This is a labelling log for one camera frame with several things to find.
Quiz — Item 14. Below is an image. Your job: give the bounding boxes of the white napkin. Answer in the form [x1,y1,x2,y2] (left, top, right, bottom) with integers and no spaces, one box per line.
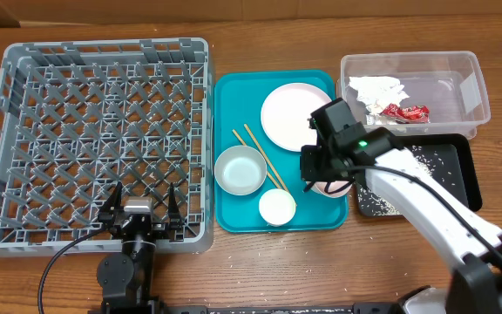
[349,76,409,125]

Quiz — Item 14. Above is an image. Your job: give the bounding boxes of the red snack wrapper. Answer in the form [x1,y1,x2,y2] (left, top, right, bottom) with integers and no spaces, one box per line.
[381,104,430,124]

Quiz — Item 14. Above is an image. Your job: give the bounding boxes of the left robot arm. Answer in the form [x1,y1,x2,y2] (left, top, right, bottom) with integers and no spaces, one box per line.
[97,182,183,314]

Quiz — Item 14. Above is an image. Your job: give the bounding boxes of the white rice pile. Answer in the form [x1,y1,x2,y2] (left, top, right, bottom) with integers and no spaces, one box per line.
[356,145,451,216]

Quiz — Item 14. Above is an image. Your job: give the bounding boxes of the grey bowl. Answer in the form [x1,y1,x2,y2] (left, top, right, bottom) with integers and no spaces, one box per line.
[214,145,267,196]

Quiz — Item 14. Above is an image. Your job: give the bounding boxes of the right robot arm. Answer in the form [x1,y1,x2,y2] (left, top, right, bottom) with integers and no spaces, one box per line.
[300,127,502,314]

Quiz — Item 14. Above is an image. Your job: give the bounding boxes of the grey plastic dish rack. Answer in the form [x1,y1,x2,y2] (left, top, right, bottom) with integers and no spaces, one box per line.
[0,38,214,257]

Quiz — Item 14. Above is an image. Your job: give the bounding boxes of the teal serving tray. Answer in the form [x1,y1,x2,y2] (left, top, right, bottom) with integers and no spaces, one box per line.
[214,70,349,233]

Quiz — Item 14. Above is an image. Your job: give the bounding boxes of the black tray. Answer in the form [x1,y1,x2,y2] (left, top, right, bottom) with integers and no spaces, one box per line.
[355,133,484,218]

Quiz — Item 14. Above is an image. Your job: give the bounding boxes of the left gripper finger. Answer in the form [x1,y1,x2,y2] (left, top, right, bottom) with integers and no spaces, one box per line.
[167,183,180,225]
[102,181,123,213]

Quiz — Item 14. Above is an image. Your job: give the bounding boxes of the small white cup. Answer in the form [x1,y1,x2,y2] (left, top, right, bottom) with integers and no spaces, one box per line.
[259,188,296,227]

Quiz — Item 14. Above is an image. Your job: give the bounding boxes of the large white plate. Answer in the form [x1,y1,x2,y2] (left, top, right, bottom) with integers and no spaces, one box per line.
[261,83,331,152]

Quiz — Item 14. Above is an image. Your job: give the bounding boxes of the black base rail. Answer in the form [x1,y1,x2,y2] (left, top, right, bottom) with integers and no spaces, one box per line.
[88,302,403,314]

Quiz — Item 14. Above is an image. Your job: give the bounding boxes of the pink bowl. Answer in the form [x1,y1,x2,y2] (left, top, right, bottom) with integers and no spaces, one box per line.
[311,181,352,199]

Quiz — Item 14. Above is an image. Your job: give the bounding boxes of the wooden chopstick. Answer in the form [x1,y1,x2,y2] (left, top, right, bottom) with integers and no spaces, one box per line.
[232,129,282,188]
[243,124,289,192]

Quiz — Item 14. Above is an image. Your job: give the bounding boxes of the clear plastic bin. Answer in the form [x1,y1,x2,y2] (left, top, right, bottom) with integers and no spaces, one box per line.
[338,51,491,140]

